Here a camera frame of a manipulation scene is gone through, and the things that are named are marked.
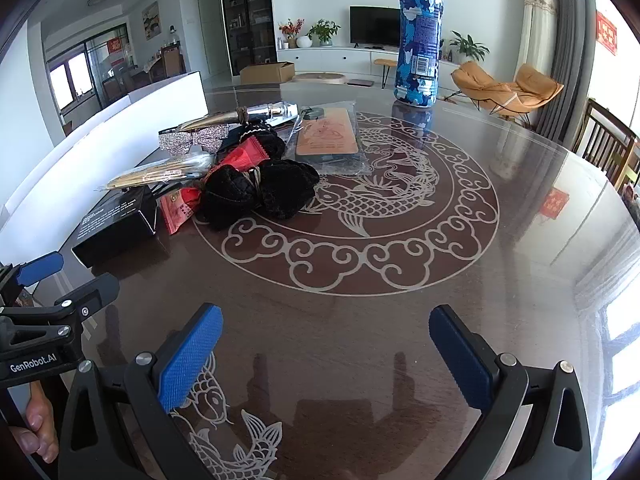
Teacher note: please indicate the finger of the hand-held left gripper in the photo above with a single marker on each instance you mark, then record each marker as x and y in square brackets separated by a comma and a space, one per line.
[97, 287]
[42, 266]

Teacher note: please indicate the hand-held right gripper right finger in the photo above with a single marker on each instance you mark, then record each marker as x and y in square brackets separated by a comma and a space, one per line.
[460, 355]

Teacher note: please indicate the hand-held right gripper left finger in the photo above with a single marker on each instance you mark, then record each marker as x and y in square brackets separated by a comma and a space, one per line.
[192, 355]

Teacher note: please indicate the black printed box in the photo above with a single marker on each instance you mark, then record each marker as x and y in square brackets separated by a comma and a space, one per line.
[110, 230]

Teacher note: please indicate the white cardboard box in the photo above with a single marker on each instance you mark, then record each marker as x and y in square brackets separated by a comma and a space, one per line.
[75, 160]

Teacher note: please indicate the red snack packet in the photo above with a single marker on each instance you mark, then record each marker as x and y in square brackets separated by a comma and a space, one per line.
[177, 210]
[242, 156]

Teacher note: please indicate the cotton swab pack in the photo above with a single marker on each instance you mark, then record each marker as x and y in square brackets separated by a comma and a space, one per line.
[160, 174]

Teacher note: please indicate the rhinestone bow claw clip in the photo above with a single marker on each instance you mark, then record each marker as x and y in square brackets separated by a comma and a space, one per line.
[190, 141]

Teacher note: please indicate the black velvet scrunchie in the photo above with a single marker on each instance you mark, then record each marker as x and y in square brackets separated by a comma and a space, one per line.
[290, 190]

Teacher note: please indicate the gold cosmetic tube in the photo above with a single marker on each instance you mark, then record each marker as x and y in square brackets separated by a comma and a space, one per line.
[210, 121]

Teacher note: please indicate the phone case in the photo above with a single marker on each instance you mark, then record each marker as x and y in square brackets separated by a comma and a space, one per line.
[325, 135]

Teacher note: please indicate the brown patterned glass desktop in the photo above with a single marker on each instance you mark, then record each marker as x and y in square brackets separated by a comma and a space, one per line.
[350, 340]

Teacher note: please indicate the person's left hand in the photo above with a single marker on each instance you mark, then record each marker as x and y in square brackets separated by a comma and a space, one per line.
[42, 425]

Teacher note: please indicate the red door decoration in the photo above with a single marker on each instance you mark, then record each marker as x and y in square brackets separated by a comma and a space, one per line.
[115, 45]

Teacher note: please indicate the dining chair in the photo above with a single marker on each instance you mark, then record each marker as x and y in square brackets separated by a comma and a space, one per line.
[172, 60]

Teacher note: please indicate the wooden chair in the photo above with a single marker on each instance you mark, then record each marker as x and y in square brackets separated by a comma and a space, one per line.
[605, 135]

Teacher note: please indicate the brown cardboard box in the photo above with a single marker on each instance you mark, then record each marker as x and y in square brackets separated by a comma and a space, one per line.
[265, 74]

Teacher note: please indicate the orange lounge chair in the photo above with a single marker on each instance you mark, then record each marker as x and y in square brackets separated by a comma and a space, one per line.
[530, 87]

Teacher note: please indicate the white door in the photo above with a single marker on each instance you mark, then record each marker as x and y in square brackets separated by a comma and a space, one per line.
[212, 30]

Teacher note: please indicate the wooden stool with metal legs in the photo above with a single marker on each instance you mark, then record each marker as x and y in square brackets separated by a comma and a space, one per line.
[385, 62]

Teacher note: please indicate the round beige floor mat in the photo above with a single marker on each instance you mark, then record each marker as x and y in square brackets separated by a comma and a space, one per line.
[320, 78]

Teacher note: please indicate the dark glass display cabinet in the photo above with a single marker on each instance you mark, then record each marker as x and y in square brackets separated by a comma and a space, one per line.
[247, 20]

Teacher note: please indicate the blue camouflage bottle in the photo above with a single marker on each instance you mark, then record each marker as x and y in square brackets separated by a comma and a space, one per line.
[417, 50]

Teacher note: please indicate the large leafy potted plant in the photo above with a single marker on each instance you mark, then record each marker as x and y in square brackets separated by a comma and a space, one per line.
[467, 45]

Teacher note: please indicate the white round vase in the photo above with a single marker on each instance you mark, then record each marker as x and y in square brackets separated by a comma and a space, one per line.
[304, 42]

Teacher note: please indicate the red flower arrangement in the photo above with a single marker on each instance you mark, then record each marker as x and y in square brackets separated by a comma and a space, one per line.
[290, 30]

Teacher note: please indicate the white television cabinet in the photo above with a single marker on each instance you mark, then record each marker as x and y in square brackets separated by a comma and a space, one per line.
[325, 57]

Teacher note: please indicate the grey curtain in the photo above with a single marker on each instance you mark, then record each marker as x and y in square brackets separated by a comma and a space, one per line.
[570, 50]

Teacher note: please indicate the covered standing air conditioner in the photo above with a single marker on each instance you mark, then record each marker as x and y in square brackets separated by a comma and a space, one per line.
[537, 35]

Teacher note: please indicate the green potted plant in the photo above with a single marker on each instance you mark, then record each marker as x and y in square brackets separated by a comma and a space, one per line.
[324, 32]

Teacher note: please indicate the black television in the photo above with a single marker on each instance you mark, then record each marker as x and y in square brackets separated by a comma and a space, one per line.
[375, 24]

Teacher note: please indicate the framed wall painting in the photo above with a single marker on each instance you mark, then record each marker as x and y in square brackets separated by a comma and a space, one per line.
[151, 20]

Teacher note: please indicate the red wall decoration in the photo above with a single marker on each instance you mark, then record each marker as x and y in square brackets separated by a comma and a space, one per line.
[607, 32]

